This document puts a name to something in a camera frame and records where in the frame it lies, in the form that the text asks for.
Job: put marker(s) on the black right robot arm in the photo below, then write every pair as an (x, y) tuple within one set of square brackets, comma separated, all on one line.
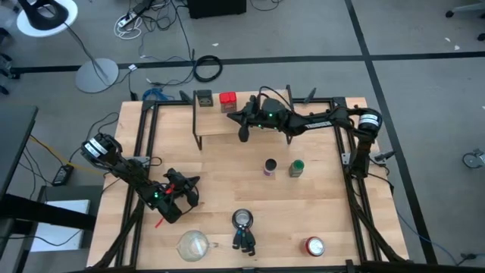
[(314, 123)]

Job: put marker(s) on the green-lidded oregano jar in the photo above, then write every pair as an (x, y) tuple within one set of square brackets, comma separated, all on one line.
[(297, 167)]

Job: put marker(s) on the black box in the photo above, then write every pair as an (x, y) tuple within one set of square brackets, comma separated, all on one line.
[(216, 8)]

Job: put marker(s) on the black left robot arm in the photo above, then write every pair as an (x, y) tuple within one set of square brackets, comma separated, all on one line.
[(132, 178)]

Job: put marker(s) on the wooden shelf with black legs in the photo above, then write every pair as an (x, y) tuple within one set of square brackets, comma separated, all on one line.
[(216, 121)]

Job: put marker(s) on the glass measuring jug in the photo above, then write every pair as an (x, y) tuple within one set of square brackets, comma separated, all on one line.
[(191, 246)]

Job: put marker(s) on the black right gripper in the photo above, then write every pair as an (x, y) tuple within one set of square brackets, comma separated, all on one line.
[(255, 119)]

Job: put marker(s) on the red-lidded spice jar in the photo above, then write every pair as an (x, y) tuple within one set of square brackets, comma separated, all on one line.
[(227, 98)]

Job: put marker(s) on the black aluminium table frame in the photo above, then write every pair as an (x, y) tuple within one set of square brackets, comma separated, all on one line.
[(153, 121)]

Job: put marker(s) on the black desk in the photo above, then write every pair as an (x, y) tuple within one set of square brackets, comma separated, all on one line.
[(15, 144)]

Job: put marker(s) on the black power adapter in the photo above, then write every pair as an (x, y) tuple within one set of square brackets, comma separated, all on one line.
[(62, 174)]

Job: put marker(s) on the white cabinet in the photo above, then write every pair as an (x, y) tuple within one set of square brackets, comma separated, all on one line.
[(57, 239)]

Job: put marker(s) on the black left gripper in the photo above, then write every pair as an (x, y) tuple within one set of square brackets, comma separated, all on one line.
[(178, 187)]

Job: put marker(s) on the office chair base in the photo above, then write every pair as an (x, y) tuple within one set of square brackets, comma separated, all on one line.
[(470, 7)]

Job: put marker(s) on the white power strip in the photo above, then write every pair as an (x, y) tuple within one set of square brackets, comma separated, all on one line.
[(127, 19)]

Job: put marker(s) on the red soda can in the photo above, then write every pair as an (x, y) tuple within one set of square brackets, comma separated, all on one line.
[(315, 246)]

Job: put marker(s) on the floor stand with white top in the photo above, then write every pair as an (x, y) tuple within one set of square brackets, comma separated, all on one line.
[(96, 76)]

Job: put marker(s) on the grey caster wheel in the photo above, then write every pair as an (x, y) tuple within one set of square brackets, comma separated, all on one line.
[(471, 159)]

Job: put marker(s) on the green black pepper tin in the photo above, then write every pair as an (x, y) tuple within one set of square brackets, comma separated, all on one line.
[(204, 99)]

